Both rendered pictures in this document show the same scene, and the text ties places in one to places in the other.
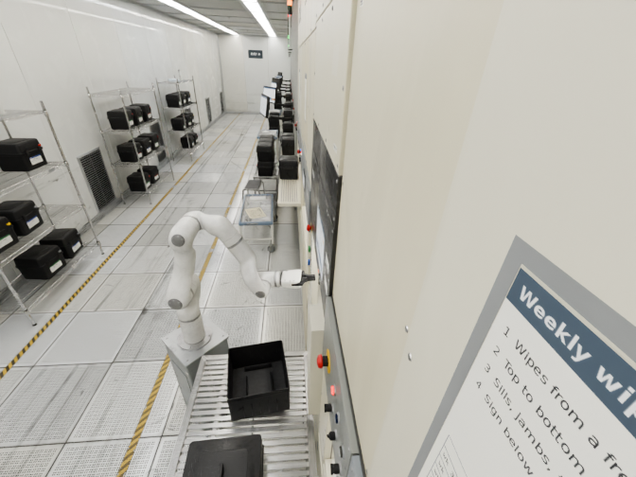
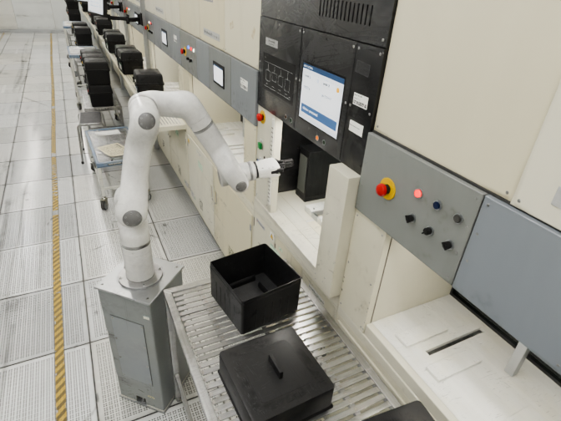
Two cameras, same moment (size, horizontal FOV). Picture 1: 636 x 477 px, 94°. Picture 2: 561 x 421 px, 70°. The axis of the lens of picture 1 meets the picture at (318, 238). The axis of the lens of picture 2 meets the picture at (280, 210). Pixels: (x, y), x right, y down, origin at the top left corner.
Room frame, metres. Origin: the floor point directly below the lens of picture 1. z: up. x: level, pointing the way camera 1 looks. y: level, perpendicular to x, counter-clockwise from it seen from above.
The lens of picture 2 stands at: (-0.32, 0.66, 1.96)
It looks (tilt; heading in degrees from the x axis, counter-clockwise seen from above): 31 degrees down; 338
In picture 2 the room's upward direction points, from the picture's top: 4 degrees clockwise
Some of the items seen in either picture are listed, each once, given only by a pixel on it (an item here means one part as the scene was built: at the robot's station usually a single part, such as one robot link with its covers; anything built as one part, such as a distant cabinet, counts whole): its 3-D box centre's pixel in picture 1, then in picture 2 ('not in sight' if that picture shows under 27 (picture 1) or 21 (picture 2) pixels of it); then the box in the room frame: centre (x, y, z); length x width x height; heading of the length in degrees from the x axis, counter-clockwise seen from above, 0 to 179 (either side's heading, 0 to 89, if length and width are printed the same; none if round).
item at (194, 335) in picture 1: (192, 326); (138, 259); (1.18, 0.70, 0.85); 0.19 x 0.19 x 0.18
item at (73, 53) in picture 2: (268, 150); (88, 76); (6.75, 1.21, 0.41); 0.81 x 0.47 x 0.82; 7
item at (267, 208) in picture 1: (259, 220); (118, 163); (3.65, 0.83, 0.24); 0.97 x 0.52 x 0.48; 9
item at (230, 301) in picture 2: (258, 378); (254, 286); (0.88, 0.26, 0.85); 0.28 x 0.28 x 0.17; 15
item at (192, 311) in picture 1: (187, 294); (131, 214); (1.21, 0.70, 1.07); 0.19 x 0.12 x 0.24; 2
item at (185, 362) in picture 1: (204, 376); (149, 334); (1.18, 0.70, 0.38); 0.28 x 0.28 x 0.76; 51
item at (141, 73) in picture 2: (289, 167); (148, 84); (3.97, 0.45, 0.93); 0.30 x 0.28 x 0.26; 3
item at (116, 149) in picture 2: (255, 212); (114, 149); (3.46, 0.84, 0.47); 0.31 x 0.23 x 0.02; 28
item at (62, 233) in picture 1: (62, 243); not in sight; (2.77, 2.89, 0.31); 0.30 x 0.28 x 0.26; 10
